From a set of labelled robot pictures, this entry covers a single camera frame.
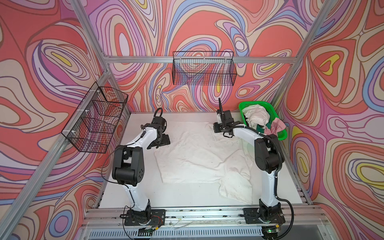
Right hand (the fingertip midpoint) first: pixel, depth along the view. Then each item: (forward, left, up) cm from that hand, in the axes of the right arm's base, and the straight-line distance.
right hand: (218, 128), depth 103 cm
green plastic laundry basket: (+12, -42, +2) cm, 43 cm away
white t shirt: (-16, +16, -6) cm, 23 cm away
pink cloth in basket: (-1, -40, +2) cm, 40 cm away
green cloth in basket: (-3, -27, +3) cm, 28 cm away
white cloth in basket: (+6, -26, +6) cm, 28 cm away
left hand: (-11, +38, +1) cm, 39 cm away
